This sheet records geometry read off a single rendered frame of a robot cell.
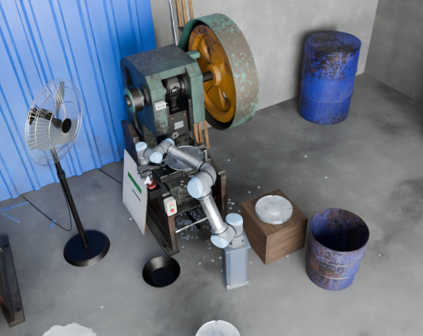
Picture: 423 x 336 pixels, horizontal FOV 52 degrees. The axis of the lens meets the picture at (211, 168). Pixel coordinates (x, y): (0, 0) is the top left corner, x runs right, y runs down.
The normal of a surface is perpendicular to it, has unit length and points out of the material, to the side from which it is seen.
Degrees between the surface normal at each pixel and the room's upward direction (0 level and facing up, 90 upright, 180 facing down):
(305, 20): 90
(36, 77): 90
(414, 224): 0
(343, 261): 92
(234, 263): 90
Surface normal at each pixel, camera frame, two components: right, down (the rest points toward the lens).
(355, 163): -0.04, -0.77
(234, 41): 0.27, -0.28
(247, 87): 0.48, 0.39
